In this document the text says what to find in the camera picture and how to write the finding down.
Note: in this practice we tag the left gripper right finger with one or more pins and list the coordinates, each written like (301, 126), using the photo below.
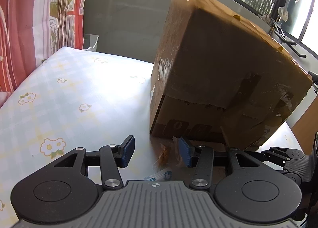
(201, 159)

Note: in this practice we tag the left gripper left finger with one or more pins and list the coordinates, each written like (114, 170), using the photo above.
(113, 157)

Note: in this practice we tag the blue white cookie packet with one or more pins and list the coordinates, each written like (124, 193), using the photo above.
(162, 175)

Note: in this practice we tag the small orange snack packet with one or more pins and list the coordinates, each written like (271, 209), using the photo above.
(166, 152)

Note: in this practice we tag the brown cardboard box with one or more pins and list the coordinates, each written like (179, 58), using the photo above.
(219, 77)

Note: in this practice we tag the white trash bin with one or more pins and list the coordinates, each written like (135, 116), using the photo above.
(90, 42)

